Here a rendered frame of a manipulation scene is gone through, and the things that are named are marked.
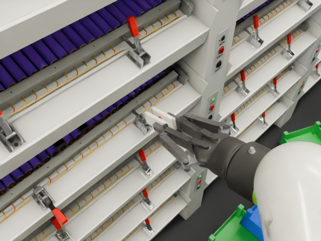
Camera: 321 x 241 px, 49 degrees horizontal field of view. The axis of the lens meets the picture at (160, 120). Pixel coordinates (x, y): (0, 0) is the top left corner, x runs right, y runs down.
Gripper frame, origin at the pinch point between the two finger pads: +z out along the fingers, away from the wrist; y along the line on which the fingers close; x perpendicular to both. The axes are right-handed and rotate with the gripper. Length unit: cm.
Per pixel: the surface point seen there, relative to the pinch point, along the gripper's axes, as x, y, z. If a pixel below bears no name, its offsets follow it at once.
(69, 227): -24.0, -24.5, 13.7
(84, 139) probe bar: -1.0, -13.2, 10.1
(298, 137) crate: -82, 89, 15
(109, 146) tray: -4.9, -9.2, 8.2
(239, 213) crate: -79, 34, 9
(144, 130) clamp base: -5.0, -1.0, 5.4
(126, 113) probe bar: -1.4, -1.8, 9.8
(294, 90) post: -54, 88, 18
